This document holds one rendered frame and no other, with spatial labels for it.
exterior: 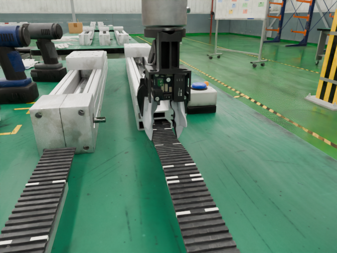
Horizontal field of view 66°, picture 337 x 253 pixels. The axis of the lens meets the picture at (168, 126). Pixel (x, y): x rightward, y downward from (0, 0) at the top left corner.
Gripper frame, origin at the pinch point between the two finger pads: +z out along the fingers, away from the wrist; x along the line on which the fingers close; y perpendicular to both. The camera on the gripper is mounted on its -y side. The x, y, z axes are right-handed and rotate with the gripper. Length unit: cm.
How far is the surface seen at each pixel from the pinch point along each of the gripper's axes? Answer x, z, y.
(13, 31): -36, -18, -34
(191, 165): 1.7, -1.1, 15.7
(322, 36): 435, 19, -482
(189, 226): -1.7, -1.1, 27.5
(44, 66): -37, -4, -62
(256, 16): 280, -22, -498
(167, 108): 2.2, -2.2, -8.0
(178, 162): 0.0, -1.2, 14.4
